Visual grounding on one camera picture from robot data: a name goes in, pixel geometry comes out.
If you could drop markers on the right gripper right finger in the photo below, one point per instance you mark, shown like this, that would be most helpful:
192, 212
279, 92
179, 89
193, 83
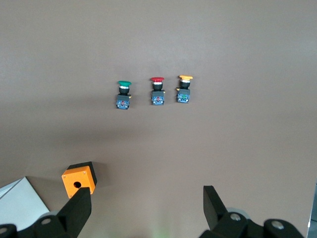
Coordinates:
218, 218

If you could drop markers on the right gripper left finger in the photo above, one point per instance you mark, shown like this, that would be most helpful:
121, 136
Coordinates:
74, 213

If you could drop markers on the red mushroom push button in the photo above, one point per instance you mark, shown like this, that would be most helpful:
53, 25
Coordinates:
157, 96

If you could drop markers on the white drawer cabinet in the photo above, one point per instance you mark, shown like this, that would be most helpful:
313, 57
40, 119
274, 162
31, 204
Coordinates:
19, 203

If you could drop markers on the yellow mushroom push button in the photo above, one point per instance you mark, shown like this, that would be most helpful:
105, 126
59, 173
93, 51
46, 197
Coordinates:
184, 94

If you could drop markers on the orange button enclosure box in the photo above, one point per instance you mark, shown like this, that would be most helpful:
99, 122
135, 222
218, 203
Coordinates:
84, 173

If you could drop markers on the green mushroom push button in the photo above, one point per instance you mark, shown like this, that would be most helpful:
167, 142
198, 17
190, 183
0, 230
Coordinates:
123, 100

